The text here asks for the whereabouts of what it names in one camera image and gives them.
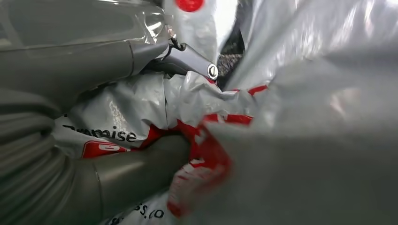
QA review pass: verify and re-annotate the white package with red circle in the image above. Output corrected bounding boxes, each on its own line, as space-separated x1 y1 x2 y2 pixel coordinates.
51 0 398 225

